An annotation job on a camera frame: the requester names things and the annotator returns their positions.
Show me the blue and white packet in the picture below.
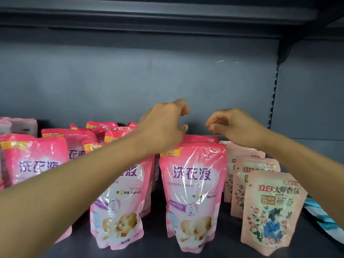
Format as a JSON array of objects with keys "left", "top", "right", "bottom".
[{"left": 303, "top": 195, "right": 344, "bottom": 245}]

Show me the person's right hand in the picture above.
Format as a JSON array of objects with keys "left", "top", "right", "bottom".
[{"left": 205, "top": 108, "right": 270, "bottom": 150}]

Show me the person's left forearm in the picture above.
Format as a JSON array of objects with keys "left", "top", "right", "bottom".
[{"left": 0, "top": 130, "right": 151, "bottom": 258}]

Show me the person's left hand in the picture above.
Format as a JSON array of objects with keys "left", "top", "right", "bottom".
[{"left": 135, "top": 99, "right": 190, "bottom": 157}]

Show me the pale pink wrapped package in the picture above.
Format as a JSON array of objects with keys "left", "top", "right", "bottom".
[{"left": 0, "top": 117, "right": 38, "bottom": 138}]

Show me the person's right forearm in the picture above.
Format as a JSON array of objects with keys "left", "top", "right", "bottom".
[{"left": 257, "top": 129, "right": 344, "bottom": 229}]

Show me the pale pink floral pouch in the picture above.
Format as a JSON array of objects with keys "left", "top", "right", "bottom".
[
  {"left": 219, "top": 140, "right": 257, "bottom": 151},
  {"left": 224, "top": 144, "right": 266, "bottom": 203},
  {"left": 241, "top": 170, "right": 308, "bottom": 257},
  {"left": 230, "top": 157, "right": 281, "bottom": 220}
]

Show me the black shelf bracket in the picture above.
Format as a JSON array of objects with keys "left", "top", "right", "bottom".
[{"left": 277, "top": 3, "right": 344, "bottom": 65}]

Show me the slotted metal shelf upright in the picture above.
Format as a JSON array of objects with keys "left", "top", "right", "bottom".
[{"left": 267, "top": 64, "right": 280, "bottom": 130}]

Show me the group of pink detergent pouches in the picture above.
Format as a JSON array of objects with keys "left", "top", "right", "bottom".
[{"left": 0, "top": 121, "right": 227, "bottom": 254}]

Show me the dark grey overhead shelf board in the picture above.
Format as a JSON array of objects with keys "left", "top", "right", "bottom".
[{"left": 0, "top": 0, "right": 344, "bottom": 38}]

